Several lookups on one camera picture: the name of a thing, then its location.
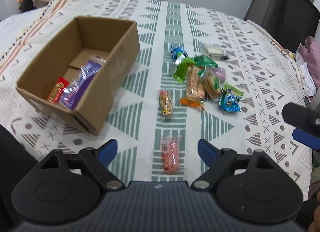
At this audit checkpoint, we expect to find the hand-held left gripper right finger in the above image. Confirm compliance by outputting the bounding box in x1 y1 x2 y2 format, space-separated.
191 139 279 191

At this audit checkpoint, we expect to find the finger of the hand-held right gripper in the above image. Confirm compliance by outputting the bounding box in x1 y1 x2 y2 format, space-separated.
292 127 320 151
282 102 320 133

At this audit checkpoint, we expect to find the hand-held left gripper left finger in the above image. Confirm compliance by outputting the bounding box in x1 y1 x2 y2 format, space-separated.
37 139 125 192

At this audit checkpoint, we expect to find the pink red snack packet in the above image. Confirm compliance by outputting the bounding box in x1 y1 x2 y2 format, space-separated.
160 135 183 174

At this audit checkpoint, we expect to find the long orange cracker packet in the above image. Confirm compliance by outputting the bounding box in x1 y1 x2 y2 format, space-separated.
179 67 206 110

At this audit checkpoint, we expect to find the lime green snack packet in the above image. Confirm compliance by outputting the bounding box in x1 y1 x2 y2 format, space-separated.
173 57 196 84

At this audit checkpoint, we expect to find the brown cardboard box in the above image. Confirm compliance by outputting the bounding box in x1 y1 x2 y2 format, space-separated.
15 16 140 136

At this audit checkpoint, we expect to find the white crumpled bag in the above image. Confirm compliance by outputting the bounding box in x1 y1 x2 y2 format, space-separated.
297 62 318 97

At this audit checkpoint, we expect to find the blue green snack packet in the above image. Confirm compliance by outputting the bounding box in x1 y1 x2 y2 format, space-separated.
218 83 244 114

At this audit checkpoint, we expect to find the small stick snack packet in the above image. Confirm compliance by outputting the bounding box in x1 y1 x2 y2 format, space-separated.
158 90 174 118

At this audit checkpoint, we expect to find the round cracker packet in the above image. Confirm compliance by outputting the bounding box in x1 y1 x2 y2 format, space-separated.
203 67 226 102

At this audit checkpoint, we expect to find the pink cloth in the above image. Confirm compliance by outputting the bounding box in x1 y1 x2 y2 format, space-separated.
298 36 320 88

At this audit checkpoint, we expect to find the purple snack packet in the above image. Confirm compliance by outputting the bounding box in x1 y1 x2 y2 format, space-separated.
59 56 106 111

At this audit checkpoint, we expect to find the dark green snack packet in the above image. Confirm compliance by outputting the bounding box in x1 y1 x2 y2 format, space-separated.
193 56 218 78

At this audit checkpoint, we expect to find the blue white snack packet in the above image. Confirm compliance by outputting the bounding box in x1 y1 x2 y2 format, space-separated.
171 43 188 64

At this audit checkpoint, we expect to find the patterned blanket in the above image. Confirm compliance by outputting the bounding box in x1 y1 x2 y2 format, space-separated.
0 0 313 183

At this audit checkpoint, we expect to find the white bed sheet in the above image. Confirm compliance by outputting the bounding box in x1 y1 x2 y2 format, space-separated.
0 5 52 38

